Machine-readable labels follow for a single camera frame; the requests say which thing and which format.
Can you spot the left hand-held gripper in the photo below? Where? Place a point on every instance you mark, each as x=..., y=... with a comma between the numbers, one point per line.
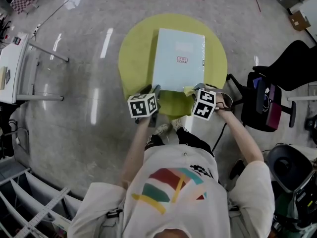
x=141, y=106

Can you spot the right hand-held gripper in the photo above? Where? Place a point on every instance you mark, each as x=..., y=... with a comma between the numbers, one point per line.
x=204, y=105

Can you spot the yellow cloth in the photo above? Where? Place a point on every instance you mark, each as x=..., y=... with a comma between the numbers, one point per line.
x=188, y=91

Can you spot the light blue package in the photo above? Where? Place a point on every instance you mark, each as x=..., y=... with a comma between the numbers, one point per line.
x=173, y=71

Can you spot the person's right forearm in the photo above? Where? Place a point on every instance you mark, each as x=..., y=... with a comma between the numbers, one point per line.
x=237, y=133

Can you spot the person's left forearm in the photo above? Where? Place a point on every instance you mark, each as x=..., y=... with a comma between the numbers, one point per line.
x=135, y=147

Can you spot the person's left shoe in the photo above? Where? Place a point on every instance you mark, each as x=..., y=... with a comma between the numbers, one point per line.
x=161, y=129

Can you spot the person's shoe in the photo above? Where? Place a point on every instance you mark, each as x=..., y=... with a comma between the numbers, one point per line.
x=161, y=129
x=177, y=124

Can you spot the person's right shoe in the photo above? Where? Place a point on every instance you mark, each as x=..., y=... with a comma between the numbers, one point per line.
x=177, y=124

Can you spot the round yellow-green table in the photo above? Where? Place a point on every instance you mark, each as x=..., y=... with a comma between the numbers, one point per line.
x=138, y=46

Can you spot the person's black trousers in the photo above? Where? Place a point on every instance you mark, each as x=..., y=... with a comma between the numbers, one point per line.
x=193, y=139

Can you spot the long black case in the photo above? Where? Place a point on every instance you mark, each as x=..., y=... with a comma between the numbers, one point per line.
x=260, y=97

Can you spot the maroon pouch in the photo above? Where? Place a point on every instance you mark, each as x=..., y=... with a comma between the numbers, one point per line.
x=274, y=110

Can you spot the black mesh-back office chair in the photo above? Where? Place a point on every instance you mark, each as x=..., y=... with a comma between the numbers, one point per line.
x=287, y=165

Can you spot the person's white printed t-shirt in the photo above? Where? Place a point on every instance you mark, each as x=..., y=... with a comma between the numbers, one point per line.
x=178, y=207

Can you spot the cardboard box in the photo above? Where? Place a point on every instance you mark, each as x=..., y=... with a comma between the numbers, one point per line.
x=299, y=20

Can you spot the white power strip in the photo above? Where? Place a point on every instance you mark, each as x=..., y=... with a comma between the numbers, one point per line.
x=36, y=29

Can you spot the white desk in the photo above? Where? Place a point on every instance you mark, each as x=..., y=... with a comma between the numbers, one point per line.
x=10, y=66

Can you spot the beige foam block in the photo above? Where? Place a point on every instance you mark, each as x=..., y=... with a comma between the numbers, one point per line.
x=3, y=77

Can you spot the white shelf unit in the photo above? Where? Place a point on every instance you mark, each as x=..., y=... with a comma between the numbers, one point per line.
x=29, y=202

